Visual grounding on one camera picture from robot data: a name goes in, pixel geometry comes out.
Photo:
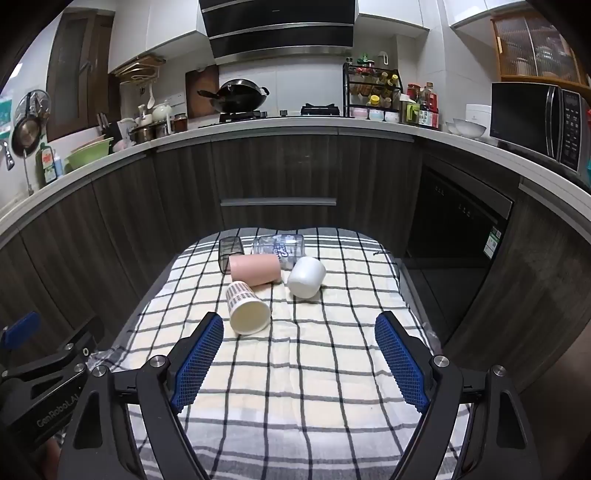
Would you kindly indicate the white kettle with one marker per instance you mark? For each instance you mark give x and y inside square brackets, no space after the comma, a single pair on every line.
[162,113]

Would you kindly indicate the white upper cabinets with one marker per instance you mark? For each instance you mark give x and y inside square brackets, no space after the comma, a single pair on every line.
[171,18]

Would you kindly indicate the dark framed window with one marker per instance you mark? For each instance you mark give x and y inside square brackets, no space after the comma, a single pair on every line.
[78,74]

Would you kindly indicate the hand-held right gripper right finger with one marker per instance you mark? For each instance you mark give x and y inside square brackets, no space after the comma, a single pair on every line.
[401,364]

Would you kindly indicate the row of pastel bowls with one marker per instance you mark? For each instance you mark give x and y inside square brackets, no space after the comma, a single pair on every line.
[374,114]

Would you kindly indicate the white hanging ladle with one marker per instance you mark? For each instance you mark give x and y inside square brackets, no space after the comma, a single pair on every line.
[150,97]

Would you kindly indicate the dark sauce bottle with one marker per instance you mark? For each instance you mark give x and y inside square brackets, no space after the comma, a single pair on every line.
[430,108]

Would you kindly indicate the black spice rack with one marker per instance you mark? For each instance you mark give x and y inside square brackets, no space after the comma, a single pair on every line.
[371,87]

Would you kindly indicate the black dishwasher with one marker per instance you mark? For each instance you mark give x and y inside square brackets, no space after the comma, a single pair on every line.
[457,217]

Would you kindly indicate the white bowl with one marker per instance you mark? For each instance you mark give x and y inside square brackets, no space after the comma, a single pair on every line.
[468,128]

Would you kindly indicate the white rice cooker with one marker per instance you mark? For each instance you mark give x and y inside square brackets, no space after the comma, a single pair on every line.
[478,114]

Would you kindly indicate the wall rack with boards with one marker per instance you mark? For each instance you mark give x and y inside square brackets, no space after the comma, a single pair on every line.
[138,67]

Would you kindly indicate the checked table cloth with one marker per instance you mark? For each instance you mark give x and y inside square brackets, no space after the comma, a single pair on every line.
[300,378]

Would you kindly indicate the dark wood lower cabinets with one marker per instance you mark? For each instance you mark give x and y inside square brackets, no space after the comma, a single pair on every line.
[277,170]

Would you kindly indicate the black microwave oven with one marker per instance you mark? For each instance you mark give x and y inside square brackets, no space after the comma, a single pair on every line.
[521,115]

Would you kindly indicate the white kitchen countertop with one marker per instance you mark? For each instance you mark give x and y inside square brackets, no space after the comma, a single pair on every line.
[277,127]

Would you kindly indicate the green plastic basin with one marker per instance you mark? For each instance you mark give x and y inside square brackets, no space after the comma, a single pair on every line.
[90,154]

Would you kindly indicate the striped paper cup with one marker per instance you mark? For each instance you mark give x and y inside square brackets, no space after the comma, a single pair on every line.
[247,309]

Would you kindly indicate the black gas stove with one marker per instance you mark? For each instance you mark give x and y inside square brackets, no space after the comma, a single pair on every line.
[318,110]

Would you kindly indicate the black range hood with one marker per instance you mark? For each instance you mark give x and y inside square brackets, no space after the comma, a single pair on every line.
[277,37]

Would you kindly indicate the white pitcher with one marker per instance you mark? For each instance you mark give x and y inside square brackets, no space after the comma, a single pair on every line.
[125,131]

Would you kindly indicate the green energy label sticker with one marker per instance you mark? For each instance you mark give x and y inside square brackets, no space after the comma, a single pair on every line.
[492,242]

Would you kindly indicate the wooden cutting board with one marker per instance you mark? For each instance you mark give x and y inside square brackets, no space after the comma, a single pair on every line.
[198,85]

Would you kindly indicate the clear printed glass cup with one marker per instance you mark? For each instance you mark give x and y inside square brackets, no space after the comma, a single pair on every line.
[279,247]

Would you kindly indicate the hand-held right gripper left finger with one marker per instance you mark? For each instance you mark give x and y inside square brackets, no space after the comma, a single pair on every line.
[196,364]

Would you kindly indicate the wooden glass door cabinet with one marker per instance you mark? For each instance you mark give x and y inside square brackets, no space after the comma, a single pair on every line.
[535,46]

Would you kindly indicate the green dish soap bottle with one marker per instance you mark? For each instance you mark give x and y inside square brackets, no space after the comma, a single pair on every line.
[47,164]

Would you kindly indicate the hanging frying pan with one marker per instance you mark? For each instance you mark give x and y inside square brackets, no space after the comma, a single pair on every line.
[25,134]

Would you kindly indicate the steel pot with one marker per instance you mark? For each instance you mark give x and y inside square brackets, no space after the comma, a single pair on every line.
[142,134]

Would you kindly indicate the white cup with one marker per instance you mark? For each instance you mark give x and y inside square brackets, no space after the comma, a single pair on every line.
[307,277]

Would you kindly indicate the black wok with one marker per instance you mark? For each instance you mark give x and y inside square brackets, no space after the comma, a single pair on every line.
[238,94]

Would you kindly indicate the pink cup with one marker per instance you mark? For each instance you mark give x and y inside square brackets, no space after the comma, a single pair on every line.
[255,270]

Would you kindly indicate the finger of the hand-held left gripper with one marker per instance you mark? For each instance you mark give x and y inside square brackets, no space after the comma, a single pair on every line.
[85,337]
[23,325]

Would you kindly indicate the red lid jar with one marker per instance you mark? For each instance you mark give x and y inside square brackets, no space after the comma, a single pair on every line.
[412,90]

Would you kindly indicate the green box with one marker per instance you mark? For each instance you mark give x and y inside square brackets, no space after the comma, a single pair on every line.
[412,113]

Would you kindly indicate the dark transparent cup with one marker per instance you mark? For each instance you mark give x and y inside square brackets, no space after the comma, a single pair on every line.
[228,253]

